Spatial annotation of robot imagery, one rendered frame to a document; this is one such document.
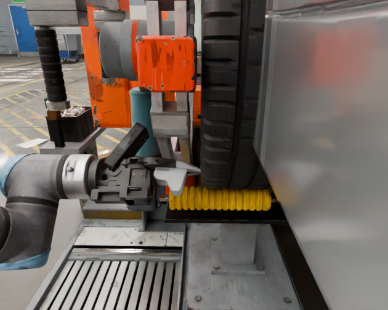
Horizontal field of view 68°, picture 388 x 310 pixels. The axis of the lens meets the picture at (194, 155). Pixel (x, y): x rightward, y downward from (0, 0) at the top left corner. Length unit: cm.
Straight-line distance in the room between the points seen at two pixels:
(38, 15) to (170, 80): 31
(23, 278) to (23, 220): 83
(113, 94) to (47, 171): 69
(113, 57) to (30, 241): 41
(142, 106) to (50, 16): 36
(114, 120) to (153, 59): 89
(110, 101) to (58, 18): 69
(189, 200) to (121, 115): 64
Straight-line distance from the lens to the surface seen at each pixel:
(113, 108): 125
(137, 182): 55
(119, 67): 71
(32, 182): 61
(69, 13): 59
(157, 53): 38
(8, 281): 142
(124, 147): 59
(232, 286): 91
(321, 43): 18
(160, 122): 49
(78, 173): 58
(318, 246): 18
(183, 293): 99
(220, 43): 41
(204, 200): 69
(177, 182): 55
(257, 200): 71
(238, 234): 88
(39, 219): 60
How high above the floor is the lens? 88
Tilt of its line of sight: 23 degrees down
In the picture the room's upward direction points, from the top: straight up
